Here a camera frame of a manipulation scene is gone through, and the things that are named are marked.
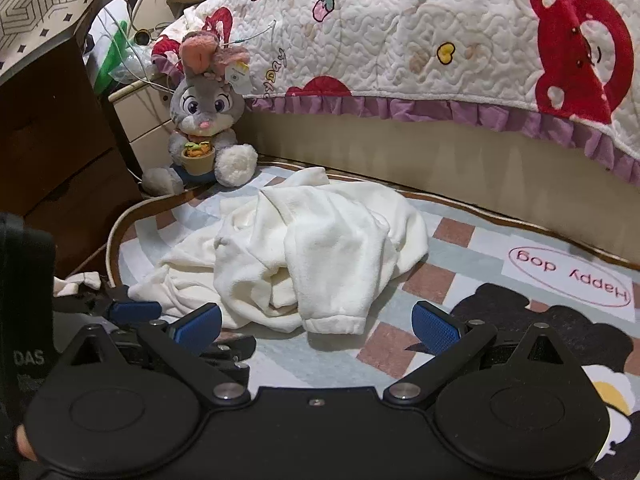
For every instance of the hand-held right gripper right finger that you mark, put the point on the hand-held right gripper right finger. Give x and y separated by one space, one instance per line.
435 327

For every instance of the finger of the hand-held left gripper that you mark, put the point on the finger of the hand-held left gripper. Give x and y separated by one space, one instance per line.
235 355
132 310

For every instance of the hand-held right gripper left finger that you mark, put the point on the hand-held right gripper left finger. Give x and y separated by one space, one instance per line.
197 327

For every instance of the white fleece sweater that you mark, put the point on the white fleece sweater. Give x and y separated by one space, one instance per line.
320 240

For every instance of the person's left hand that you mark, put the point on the person's left hand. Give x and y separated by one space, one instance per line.
22 442

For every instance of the small white cloth piece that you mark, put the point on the small white cloth piece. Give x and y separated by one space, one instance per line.
75 282

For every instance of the checked rug with dog print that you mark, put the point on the checked rug with dog print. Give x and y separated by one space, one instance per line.
475 260

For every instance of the dark wooden cabinet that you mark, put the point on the dark wooden cabinet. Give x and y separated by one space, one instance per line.
55 160

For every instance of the beige bed base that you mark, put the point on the beige bed base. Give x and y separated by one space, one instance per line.
400 150

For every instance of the white nightstand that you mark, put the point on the white nightstand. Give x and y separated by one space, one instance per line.
145 125

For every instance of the grey plush bunny toy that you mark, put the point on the grey plush bunny toy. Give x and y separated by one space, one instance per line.
202 105

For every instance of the clear plastic bag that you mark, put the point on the clear plastic bag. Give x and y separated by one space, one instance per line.
130 60

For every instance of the green and white package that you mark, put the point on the green and white package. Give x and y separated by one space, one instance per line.
107 60

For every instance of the quilted bear print bedspread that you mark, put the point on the quilted bear print bedspread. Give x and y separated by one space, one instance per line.
400 25

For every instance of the geometric patterned cloth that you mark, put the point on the geometric patterned cloth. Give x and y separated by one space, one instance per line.
40 0

